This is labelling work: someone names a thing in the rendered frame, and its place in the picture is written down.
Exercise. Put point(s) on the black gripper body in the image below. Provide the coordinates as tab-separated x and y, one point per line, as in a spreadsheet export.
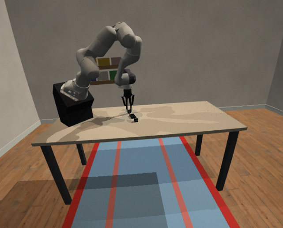
127	92

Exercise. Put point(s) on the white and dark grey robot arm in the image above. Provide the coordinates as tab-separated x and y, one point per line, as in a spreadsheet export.
78	88

